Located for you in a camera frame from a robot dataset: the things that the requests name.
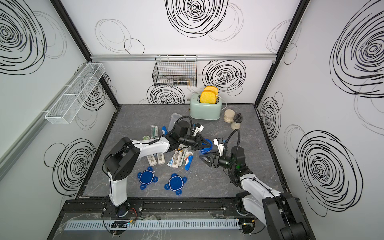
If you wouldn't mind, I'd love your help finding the front yellow toast slice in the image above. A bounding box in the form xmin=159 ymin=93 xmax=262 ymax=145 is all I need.
xmin=200 ymin=90 xmax=217 ymax=104

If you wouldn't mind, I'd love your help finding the blue-lid clear container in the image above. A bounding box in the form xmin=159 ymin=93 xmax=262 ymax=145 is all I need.
xmin=199 ymin=139 xmax=213 ymax=155
xmin=167 ymin=113 xmax=182 ymax=131

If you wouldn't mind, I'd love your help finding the back yellow toast slice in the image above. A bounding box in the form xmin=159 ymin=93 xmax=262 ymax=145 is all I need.
xmin=204 ymin=86 xmax=219 ymax=95

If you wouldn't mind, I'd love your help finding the green toothbrush packet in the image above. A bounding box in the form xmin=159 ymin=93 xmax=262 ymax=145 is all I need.
xmin=151 ymin=125 xmax=159 ymax=139

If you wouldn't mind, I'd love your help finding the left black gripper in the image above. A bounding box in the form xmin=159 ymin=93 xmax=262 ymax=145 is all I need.
xmin=178 ymin=134 xmax=211 ymax=151

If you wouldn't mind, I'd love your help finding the blue small toiletry tube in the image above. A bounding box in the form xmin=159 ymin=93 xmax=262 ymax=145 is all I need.
xmin=162 ymin=126 xmax=168 ymax=135

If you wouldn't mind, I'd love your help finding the beige round jar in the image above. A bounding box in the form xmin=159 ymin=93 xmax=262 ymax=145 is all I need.
xmin=223 ymin=109 xmax=236 ymax=123

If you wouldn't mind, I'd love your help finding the white slotted cable duct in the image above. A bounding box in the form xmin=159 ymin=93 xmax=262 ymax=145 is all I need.
xmin=64 ymin=219 xmax=241 ymax=231

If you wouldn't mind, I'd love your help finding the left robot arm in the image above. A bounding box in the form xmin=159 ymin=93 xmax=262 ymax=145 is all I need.
xmin=102 ymin=116 xmax=212 ymax=207

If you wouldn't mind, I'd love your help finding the mint green toaster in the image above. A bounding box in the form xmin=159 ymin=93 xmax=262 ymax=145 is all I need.
xmin=190 ymin=93 xmax=227 ymax=121

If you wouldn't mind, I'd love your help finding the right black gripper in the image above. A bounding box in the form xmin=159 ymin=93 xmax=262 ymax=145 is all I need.
xmin=200 ymin=150 xmax=237 ymax=171

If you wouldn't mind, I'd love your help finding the yellow toast slice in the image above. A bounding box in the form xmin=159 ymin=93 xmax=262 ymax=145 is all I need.
xmin=204 ymin=86 xmax=219 ymax=95
xmin=200 ymin=90 xmax=217 ymax=104

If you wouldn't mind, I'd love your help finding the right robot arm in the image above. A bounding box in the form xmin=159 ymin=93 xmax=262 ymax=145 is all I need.
xmin=200 ymin=139 xmax=311 ymax=240

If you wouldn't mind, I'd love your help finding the cream lotion bottle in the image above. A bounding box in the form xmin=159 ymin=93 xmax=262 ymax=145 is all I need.
xmin=172 ymin=150 xmax=184 ymax=169
xmin=147 ymin=155 xmax=157 ymax=167
xmin=157 ymin=153 xmax=165 ymax=165

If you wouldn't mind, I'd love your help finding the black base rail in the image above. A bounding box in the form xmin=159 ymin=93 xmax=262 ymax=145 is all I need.
xmin=60 ymin=197 xmax=253 ymax=217

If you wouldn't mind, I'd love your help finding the black wire wall basket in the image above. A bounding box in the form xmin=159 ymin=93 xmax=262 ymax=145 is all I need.
xmin=152 ymin=55 xmax=198 ymax=88

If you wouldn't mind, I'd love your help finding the white mesh wall shelf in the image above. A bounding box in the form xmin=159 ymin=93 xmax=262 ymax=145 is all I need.
xmin=45 ymin=63 xmax=106 ymax=125

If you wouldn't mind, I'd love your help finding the blue container lid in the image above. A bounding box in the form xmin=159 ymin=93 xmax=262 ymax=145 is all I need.
xmin=164 ymin=173 xmax=188 ymax=196
xmin=137 ymin=167 xmax=159 ymax=190

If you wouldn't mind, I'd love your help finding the black-cap glass bottle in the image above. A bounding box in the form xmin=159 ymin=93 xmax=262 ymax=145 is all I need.
xmin=231 ymin=113 xmax=243 ymax=130

